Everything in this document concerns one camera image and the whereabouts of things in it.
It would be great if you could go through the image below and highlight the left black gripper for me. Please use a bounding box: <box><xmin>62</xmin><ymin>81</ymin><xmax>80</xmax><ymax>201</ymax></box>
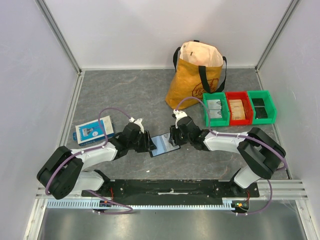
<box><xmin>128</xmin><ymin>130</ymin><xmax>157</xmax><ymax>153</ymax></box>

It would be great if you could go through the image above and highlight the silver credit card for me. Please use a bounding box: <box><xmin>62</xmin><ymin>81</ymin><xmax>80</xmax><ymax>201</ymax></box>
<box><xmin>161</xmin><ymin>133</ymin><xmax>175</xmax><ymax>149</ymax></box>

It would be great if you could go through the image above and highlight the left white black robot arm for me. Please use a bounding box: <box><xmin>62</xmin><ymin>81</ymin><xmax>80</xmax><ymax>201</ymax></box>
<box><xmin>36</xmin><ymin>122</ymin><xmax>157</xmax><ymax>200</ymax></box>

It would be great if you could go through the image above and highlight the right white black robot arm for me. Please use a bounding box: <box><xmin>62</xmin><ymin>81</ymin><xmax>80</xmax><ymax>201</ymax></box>
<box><xmin>169</xmin><ymin>116</ymin><xmax>287</xmax><ymax>197</ymax></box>

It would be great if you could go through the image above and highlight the silver cards stack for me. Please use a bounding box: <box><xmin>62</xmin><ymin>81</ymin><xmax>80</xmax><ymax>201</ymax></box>
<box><xmin>206</xmin><ymin>99</ymin><xmax>223</xmax><ymax>119</ymax></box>

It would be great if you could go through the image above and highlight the blue white card box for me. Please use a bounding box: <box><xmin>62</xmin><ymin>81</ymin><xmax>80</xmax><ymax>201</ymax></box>
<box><xmin>72</xmin><ymin>116</ymin><xmax>115</xmax><ymax>146</ymax></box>

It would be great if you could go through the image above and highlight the gold cards stack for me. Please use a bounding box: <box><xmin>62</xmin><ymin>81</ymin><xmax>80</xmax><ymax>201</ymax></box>
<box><xmin>229</xmin><ymin>99</ymin><xmax>246</xmax><ymax>121</ymax></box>

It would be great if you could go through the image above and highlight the black cards stack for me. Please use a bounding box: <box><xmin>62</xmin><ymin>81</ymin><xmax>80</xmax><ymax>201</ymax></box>
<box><xmin>251</xmin><ymin>98</ymin><xmax>268</xmax><ymax>119</ymax></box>

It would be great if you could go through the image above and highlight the left green plastic bin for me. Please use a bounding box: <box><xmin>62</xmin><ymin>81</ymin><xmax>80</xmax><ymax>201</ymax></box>
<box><xmin>203</xmin><ymin>92</ymin><xmax>230</xmax><ymax>127</ymax></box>

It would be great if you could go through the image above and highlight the green plastic bin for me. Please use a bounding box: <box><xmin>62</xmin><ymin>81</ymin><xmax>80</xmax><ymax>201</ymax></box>
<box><xmin>247</xmin><ymin>90</ymin><xmax>277</xmax><ymax>125</ymax></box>
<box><xmin>203</xmin><ymin>92</ymin><xmax>230</xmax><ymax>127</ymax></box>

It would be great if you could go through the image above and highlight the yellow tote bag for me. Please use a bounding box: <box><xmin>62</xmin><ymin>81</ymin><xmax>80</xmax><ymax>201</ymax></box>
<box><xmin>165</xmin><ymin>40</ymin><xmax>227</xmax><ymax>110</ymax></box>

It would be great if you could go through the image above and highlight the red plastic bin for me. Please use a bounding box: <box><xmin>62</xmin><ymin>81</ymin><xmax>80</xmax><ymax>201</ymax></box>
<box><xmin>225</xmin><ymin>91</ymin><xmax>254</xmax><ymax>126</ymax></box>

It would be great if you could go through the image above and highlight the right green plastic bin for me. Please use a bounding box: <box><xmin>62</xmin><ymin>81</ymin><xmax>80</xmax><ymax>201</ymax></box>
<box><xmin>247</xmin><ymin>90</ymin><xmax>277</xmax><ymax>125</ymax></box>

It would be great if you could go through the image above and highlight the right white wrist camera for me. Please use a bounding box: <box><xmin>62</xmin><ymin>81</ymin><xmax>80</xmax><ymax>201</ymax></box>
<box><xmin>173</xmin><ymin>109</ymin><xmax>188</xmax><ymax>129</ymax></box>

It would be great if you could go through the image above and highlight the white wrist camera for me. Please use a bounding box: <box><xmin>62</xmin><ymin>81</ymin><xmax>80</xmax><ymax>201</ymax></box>
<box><xmin>129</xmin><ymin>117</ymin><xmax>145</xmax><ymax>133</ymax></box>
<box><xmin>173</xmin><ymin>109</ymin><xmax>188</xmax><ymax>129</ymax></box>

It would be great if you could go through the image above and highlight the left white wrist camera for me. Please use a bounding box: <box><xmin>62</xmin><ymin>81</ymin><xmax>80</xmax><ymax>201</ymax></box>
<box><xmin>129</xmin><ymin>117</ymin><xmax>145</xmax><ymax>133</ymax></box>

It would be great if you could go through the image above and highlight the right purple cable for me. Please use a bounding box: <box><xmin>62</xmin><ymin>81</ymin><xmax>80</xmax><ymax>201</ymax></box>
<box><xmin>174</xmin><ymin>96</ymin><xmax>287</xmax><ymax>217</ymax></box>

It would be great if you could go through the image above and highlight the purple cable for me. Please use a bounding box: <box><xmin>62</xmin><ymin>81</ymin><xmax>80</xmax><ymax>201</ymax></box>
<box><xmin>174</xmin><ymin>96</ymin><xmax>287</xmax><ymax>217</ymax></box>
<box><xmin>44</xmin><ymin>107</ymin><xmax>134</xmax><ymax>216</ymax></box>

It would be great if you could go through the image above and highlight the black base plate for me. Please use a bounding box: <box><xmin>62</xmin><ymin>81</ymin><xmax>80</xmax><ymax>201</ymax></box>
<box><xmin>95</xmin><ymin>179</ymin><xmax>260</xmax><ymax>200</ymax></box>

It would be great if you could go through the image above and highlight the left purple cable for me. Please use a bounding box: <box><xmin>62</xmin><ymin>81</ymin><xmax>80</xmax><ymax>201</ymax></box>
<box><xmin>44</xmin><ymin>107</ymin><xmax>134</xmax><ymax>216</ymax></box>

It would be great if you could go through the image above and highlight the slotted cable duct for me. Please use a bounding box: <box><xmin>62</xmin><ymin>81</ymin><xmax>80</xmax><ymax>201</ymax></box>
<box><xmin>46</xmin><ymin>198</ymin><xmax>251</xmax><ymax>210</ymax></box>

